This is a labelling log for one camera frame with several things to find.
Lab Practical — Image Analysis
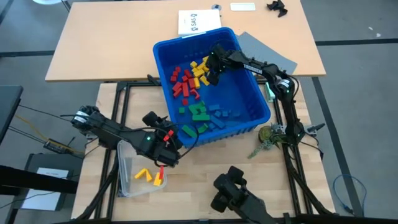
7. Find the black plastic clamp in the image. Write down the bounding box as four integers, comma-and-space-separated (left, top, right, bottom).
266, 0, 289, 18

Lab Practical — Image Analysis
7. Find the black strip packet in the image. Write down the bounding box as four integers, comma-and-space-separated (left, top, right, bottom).
117, 157, 133, 197

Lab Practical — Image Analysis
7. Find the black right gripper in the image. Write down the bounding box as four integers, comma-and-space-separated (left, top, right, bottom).
205, 43, 233, 86

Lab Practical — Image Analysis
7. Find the small black electronics board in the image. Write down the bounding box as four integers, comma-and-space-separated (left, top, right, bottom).
43, 139, 74, 155

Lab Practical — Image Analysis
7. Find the black flat case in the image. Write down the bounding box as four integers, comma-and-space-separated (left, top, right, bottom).
14, 152, 78, 212

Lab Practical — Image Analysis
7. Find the white paper sheet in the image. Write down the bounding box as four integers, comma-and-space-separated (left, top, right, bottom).
21, 167, 70, 212

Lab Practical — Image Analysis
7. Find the black spring clamp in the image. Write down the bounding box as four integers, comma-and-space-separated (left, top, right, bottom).
303, 123, 326, 135
146, 73, 161, 86

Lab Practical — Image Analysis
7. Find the large blue plastic bin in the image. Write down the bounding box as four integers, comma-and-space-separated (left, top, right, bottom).
152, 27, 272, 149

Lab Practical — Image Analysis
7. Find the dark flat screen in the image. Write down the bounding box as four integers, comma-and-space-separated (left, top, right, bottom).
0, 85, 24, 146

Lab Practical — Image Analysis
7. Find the clear plastic block box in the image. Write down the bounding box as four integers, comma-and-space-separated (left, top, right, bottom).
116, 139, 169, 198

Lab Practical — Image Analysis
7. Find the white rectangular block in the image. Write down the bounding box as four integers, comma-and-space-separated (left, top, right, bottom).
229, 2, 256, 12

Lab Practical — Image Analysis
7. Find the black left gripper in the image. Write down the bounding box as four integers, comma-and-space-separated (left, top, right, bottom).
142, 111, 184, 169

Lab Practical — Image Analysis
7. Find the grey slotted divider panel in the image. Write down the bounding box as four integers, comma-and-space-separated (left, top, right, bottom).
238, 31, 298, 75

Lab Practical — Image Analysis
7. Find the artificial succulent in black pot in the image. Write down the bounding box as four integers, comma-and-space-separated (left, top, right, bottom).
247, 123, 287, 159

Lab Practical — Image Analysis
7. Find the pale green rectangular device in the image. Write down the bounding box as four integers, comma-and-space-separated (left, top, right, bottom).
265, 82, 276, 103

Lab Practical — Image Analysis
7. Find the blue cable loop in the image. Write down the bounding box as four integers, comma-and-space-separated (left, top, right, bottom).
331, 173, 368, 216

